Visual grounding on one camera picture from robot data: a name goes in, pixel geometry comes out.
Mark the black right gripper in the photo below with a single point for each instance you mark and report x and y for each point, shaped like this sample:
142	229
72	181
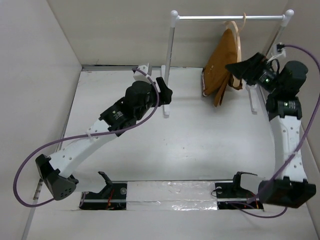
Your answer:
249	69

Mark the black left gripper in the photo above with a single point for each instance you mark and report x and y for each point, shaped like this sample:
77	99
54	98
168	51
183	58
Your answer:
164	93

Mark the brown trousers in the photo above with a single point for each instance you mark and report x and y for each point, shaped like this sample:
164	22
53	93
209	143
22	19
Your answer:
215	77

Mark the beige wooden clothes hanger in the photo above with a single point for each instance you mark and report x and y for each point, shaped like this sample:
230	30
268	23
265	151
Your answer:
235	30

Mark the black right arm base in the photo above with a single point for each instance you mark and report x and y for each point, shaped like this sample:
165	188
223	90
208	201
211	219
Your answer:
228	197

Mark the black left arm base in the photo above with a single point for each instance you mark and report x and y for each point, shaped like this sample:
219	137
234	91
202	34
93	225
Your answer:
115	198

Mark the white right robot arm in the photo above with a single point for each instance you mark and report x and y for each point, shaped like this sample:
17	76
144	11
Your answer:
288	187

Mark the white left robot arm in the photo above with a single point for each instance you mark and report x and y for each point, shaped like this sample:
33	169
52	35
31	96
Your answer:
56	170

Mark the white metal clothes rack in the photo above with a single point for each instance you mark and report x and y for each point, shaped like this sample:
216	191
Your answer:
255	94

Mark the silver foil tape strip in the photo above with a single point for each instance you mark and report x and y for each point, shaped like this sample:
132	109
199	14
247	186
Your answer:
171	196

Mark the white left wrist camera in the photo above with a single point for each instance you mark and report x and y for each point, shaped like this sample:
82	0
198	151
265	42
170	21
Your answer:
142	72

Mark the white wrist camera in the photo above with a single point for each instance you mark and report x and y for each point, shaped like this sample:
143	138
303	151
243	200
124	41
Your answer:
277	52
142	72

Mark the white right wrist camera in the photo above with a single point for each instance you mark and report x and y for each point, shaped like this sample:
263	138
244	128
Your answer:
277	52

